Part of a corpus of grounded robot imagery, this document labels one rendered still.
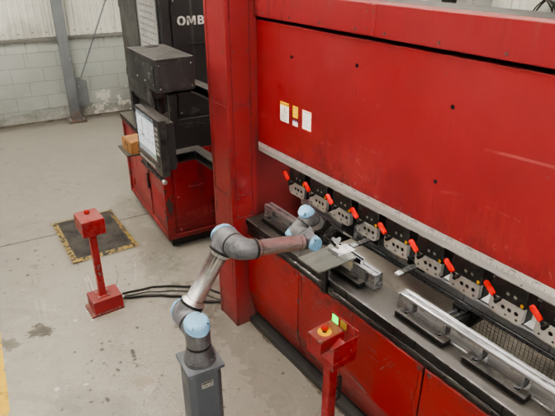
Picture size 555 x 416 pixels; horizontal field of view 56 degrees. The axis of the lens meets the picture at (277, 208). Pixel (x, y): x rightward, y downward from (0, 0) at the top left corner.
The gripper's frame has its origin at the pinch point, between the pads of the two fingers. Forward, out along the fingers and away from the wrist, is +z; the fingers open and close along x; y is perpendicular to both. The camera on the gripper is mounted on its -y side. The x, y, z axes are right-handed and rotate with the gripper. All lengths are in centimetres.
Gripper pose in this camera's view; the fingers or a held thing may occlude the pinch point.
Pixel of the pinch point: (333, 246)
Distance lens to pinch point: 289.9
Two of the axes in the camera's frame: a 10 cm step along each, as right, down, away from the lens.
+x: -5.7, -3.7, 7.4
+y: 6.3, -7.7, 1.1
